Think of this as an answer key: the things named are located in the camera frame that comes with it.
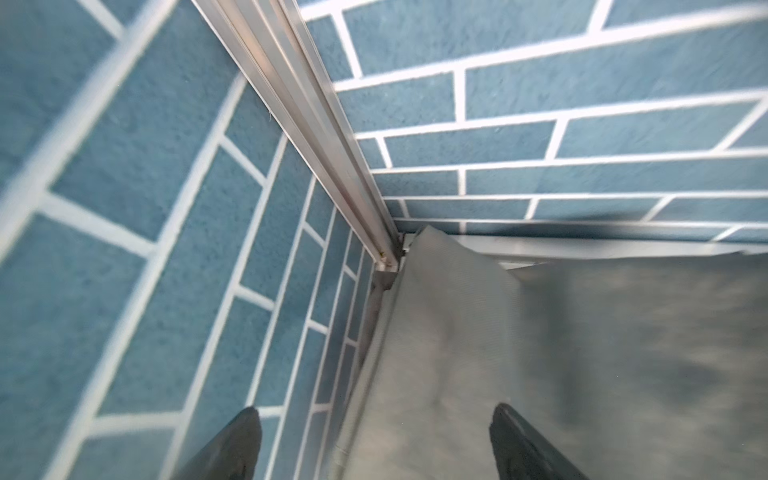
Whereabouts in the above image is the grey t shirt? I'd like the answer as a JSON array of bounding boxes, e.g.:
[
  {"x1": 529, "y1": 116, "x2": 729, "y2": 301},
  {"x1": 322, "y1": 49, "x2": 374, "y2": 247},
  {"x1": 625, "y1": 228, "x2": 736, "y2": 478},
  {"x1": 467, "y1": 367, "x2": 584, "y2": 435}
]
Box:
[{"x1": 321, "y1": 227, "x2": 767, "y2": 479}]

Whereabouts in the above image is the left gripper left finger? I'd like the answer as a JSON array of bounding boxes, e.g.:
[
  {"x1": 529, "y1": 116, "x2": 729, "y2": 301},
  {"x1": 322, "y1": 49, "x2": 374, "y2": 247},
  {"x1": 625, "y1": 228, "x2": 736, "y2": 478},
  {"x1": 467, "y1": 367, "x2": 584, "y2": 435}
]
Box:
[{"x1": 172, "y1": 407, "x2": 263, "y2": 480}]

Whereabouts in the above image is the left corner aluminium post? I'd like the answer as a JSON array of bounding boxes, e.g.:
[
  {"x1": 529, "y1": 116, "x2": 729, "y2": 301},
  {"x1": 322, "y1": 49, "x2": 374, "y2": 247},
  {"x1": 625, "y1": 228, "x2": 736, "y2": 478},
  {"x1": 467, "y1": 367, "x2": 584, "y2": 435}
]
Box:
[{"x1": 195, "y1": 1, "x2": 402, "y2": 271}]

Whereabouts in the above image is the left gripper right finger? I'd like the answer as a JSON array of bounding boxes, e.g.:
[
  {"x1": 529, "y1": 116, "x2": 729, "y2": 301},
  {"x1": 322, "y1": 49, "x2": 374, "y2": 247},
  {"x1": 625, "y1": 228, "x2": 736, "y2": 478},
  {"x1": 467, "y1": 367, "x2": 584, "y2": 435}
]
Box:
[{"x1": 489, "y1": 403, "x2": 588, "y2": 480}]

